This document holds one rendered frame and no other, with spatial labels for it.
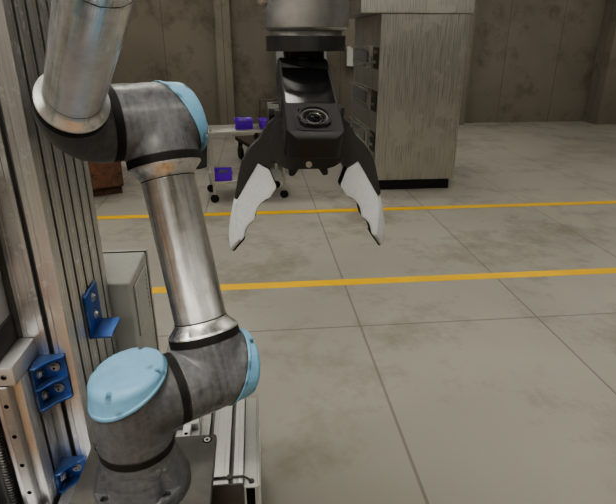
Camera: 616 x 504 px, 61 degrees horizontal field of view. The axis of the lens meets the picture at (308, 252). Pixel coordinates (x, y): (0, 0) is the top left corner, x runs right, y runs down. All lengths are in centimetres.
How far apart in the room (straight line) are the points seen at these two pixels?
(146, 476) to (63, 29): 62
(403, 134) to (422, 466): 461
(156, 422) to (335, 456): 172
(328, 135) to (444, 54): 610
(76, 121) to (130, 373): 36
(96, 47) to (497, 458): 235
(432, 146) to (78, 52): 608
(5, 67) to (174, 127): 24
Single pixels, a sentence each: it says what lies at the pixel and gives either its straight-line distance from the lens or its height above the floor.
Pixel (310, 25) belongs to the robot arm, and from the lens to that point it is 47.
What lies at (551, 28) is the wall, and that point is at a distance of 1317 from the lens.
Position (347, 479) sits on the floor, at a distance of 240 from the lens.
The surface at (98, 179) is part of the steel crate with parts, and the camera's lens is 655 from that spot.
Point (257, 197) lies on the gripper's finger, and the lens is 49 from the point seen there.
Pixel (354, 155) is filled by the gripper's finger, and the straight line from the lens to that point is 49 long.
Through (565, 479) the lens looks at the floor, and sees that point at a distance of 263.
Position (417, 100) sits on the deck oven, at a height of 107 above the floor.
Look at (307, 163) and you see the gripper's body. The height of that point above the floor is 161.
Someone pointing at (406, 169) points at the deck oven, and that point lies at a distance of 654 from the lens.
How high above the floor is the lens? 172
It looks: 22 degrees down
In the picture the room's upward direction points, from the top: straight up
